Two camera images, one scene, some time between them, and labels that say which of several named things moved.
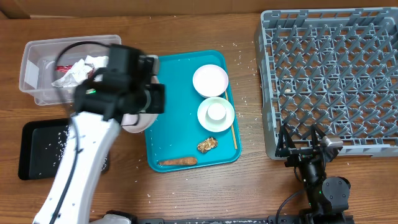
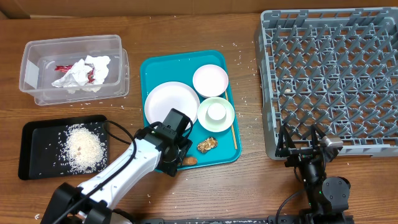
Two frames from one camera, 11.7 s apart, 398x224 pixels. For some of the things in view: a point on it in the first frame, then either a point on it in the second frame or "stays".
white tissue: (101, 61) stays
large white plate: (140, 122) -> (163, 98)
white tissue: (77, 73) stays
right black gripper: (298, 155) stays
